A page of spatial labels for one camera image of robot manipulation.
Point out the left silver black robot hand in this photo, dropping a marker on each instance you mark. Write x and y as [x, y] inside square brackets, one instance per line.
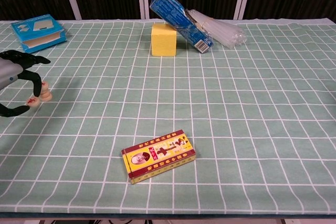
[9, 73]

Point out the light blue scale box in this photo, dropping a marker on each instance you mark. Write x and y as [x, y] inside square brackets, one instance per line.
[36, 27]

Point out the yellow sponge block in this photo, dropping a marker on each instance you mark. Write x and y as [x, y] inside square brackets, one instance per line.
[162, 41]

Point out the yellow red card box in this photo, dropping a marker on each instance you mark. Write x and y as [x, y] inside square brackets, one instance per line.
[157, 155]

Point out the dark blue carton box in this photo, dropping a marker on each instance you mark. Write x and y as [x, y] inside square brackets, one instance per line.
[170, 9]

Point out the clear plastic straw bundle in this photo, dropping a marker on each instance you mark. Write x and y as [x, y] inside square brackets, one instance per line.
[223, 30]

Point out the green checked tablecloth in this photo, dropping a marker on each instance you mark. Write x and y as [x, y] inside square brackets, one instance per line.
[236, 129]

